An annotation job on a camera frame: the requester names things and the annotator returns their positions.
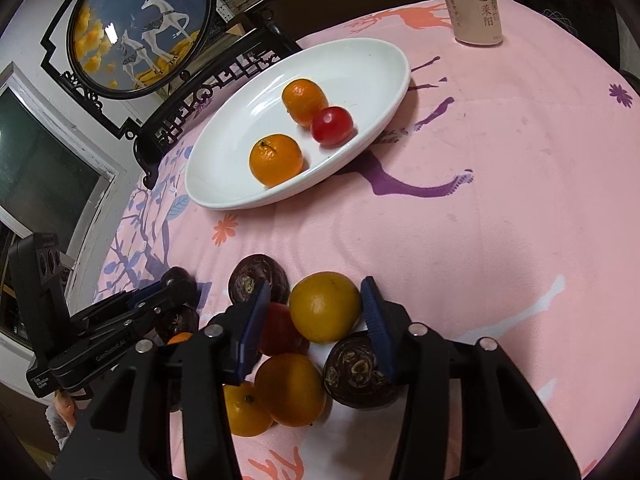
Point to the dark chocolate cake front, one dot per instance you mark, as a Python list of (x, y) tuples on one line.
[(350, 370)]

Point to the red cherry tomato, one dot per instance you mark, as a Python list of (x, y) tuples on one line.
[(331, 126), (285, 332)]

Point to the dark round chocolate cake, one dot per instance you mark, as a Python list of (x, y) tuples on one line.
[(250, 272)]

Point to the white framed window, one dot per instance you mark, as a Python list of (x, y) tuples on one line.
[(45, 180)]

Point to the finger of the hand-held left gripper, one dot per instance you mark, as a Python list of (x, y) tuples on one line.
[(125, 335), (135, 299)]

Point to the dark purple water chestnut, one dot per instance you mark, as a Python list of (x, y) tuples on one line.
[(177, 280)]

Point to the dark wooden chair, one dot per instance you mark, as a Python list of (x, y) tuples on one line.
[(140, 25)]

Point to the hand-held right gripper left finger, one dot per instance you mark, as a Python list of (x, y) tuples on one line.
[(252, 327)]

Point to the pink printed tablecloth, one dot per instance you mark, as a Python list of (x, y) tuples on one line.
[(500, 210)]

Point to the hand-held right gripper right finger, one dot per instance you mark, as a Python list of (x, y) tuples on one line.
[(377, 330)]

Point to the dark chocolate cake back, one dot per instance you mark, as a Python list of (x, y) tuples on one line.
[(175, 321)]

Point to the yellow orange mandarin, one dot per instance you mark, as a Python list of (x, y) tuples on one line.
[(325, 305)]

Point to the white oval plate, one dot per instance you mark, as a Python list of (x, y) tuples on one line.
[(360, 70)]

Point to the person's left hand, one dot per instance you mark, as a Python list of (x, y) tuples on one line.
[(65, 406)]

